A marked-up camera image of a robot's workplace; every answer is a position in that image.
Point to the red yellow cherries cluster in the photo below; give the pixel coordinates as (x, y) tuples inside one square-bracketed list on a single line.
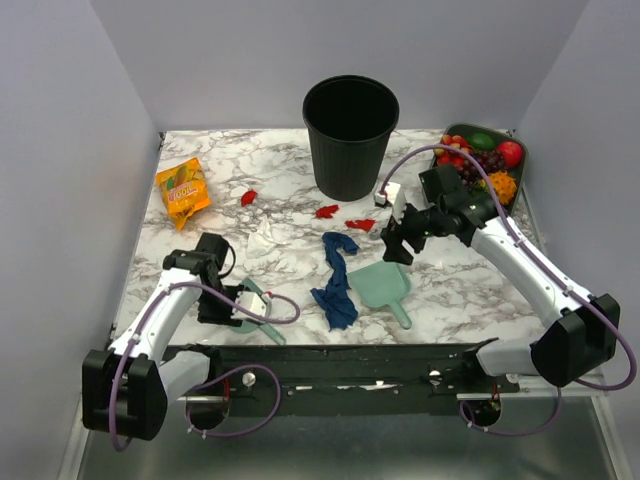
[(452, 147)]

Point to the orange spiky fruit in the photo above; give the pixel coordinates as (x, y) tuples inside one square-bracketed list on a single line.
[(504, 185)]

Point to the red paper scrap left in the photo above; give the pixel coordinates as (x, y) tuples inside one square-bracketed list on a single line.
[(248, 197)]

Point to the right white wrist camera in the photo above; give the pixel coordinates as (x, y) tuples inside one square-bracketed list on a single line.
[(391, 195)]

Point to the green lime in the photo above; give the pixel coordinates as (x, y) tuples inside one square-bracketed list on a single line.
[(481, 141)]

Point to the green plastic dustpan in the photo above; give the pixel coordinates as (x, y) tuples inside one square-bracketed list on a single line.
[(383, 284)]

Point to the dark grey fruit tray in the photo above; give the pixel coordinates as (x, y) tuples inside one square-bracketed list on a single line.
[(465, 130)]

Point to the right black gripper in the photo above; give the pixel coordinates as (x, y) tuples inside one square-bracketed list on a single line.
[(392, 237)]

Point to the purple grape bunch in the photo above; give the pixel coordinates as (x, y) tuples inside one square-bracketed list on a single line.
[(491, 161)]

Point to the red apple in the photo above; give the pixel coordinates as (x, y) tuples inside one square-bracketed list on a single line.
[(512, 153)]

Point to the red paper scrap right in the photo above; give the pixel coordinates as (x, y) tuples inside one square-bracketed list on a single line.
[(361, 224)]

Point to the black plastic trash bin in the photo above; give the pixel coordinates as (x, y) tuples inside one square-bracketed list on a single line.
[(349, 119)]

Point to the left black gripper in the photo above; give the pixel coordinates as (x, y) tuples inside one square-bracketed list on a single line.
[(222, 318)]

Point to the red paper scrap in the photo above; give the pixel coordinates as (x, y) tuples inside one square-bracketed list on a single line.
[(327, 212), (361, 224), (248, 197)]

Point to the white crumpled tissue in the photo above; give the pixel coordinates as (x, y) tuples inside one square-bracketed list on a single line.
[(261, 242)]

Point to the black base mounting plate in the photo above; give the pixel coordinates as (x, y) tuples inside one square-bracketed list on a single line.
[(342, 380)]

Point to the dark blue cloth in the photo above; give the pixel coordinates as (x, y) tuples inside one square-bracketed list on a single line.
[(333, 299)]

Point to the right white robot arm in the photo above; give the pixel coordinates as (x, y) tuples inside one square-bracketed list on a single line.
[(579, 327)]

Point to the orange snack bag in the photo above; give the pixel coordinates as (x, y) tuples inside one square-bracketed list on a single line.
[(184, 191)]

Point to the aluminium rail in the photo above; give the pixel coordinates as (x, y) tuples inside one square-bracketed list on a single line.
[(515, 386)]

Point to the red paper scrap middle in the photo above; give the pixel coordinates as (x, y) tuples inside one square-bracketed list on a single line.
[(327, 212)]

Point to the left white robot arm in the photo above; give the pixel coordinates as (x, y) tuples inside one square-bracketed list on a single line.
[(125, 392)]

